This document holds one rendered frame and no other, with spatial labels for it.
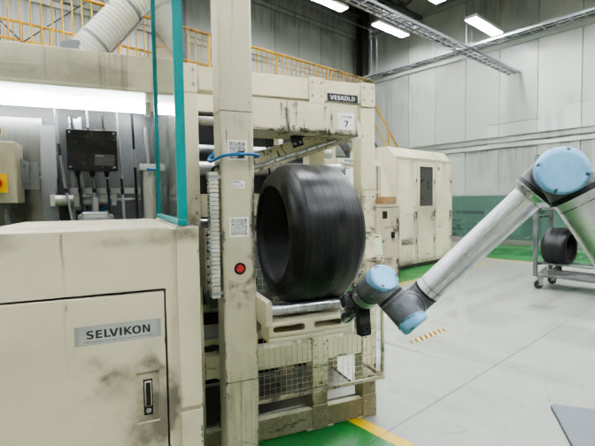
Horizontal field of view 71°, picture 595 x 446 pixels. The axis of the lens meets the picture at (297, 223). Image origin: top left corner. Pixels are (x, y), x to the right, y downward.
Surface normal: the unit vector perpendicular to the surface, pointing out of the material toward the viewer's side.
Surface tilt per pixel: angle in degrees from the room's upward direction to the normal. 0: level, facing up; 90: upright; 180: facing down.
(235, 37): 90
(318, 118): 90
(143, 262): 90
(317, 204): 65
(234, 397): 90
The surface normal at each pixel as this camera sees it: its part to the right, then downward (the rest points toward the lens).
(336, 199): 0.33, -0.44
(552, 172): -0.51, -0.05
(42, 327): 0.39, 0.04
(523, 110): -0.75, 0.04
